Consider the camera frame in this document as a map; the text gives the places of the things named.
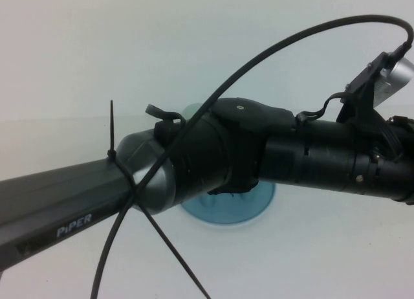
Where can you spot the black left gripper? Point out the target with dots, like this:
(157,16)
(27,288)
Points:
(394,176)

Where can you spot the blue cup stand white caps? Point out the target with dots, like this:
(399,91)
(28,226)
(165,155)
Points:
(226,208)

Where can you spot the green plastic cup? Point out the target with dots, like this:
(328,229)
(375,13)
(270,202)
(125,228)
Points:
(193,108)

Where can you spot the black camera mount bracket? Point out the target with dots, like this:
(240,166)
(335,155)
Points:
(359,98)

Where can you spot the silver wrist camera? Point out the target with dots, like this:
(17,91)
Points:
(398,75)

